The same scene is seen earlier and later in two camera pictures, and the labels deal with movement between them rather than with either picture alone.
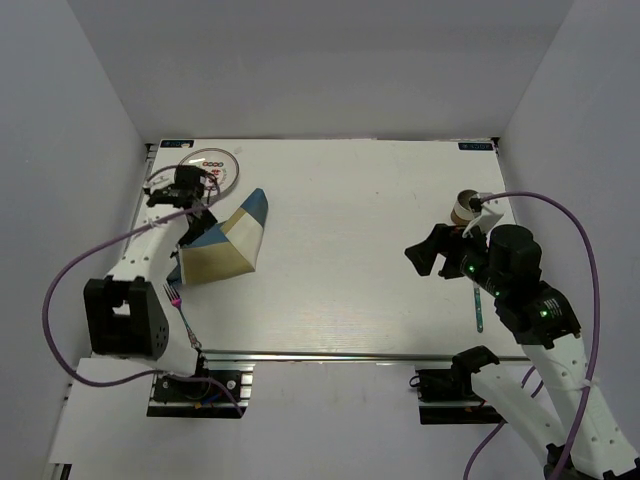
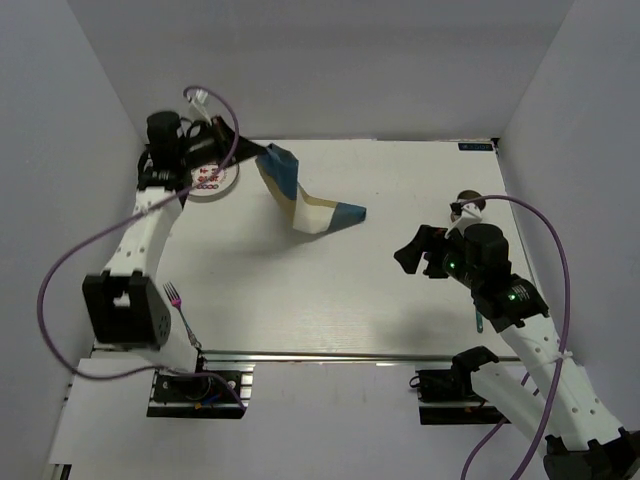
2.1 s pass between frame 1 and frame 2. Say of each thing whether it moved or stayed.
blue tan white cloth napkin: moved
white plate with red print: stayed
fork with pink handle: stayed
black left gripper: moved
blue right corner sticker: stayed
